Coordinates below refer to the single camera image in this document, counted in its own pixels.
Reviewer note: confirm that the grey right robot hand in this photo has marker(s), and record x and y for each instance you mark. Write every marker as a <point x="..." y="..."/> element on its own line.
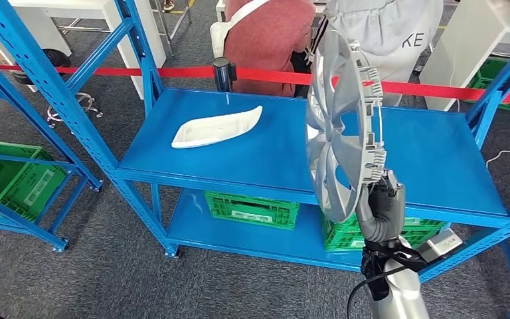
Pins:
<point x="385" y="202"/>

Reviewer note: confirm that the red barrier belt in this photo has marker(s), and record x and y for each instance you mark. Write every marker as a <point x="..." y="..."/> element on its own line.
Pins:
<point x="272" y="77"/>

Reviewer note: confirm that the white cabinet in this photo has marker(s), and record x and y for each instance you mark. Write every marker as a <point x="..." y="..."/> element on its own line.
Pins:
<point x="466" y="53"/>
<point x="123" y="35"/>

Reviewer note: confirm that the white plastic trim part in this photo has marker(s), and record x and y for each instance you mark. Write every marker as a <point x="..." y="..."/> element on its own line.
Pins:
<point x="215" y="130"/>

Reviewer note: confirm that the blue metal shelf rack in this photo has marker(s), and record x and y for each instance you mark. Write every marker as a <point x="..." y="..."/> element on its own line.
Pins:
<point x="26" y="207"/>
<point x="259" y="158"/>

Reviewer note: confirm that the black swivel stool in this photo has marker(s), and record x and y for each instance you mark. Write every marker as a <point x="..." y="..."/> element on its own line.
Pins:
<point x="57" y="57"/>

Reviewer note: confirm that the person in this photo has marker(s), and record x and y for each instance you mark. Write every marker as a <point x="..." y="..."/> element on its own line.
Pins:
<point x="268" y="39"/>
<point x="391" y="31"/>

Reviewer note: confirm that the silver plastic wheel cover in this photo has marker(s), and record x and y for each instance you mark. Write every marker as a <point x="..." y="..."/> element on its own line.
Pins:
<point x="334" y="132"/>

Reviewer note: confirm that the green plastic crate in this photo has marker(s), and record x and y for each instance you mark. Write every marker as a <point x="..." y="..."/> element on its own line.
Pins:
<point x="492" y="77"/>
<point x="338" y="237"/>
<point x="250" y="211"/>
<point x="13" y="180"/>

